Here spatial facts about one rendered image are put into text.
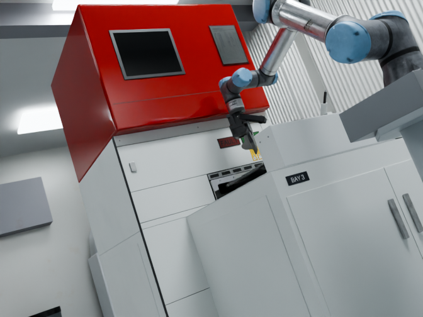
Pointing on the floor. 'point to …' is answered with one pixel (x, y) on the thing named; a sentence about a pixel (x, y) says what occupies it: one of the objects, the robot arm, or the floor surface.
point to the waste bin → (50, 312)
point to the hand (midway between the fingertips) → (256, 150)
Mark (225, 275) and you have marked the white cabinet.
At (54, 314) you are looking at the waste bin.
